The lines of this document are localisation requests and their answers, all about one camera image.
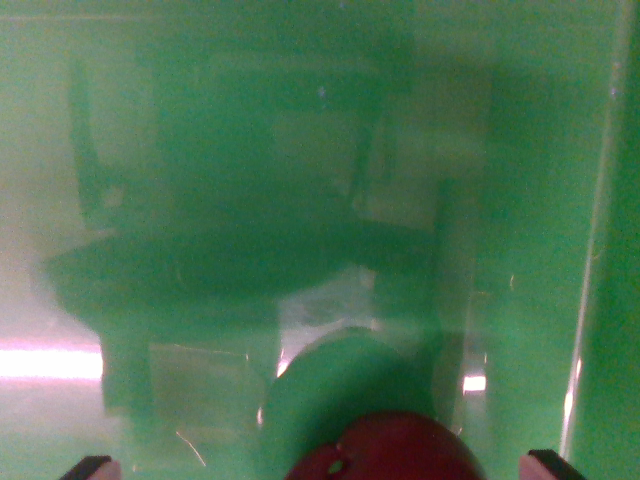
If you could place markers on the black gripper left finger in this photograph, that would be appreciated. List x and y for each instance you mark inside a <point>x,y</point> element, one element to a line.
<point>95,469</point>

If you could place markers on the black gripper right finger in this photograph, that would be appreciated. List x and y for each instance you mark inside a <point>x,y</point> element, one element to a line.
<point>545,468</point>

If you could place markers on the dark red cherry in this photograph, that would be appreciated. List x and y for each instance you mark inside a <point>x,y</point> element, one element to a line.
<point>400,450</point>

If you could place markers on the green plastic bin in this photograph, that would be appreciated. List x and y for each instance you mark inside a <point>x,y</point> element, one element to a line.
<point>300,200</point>

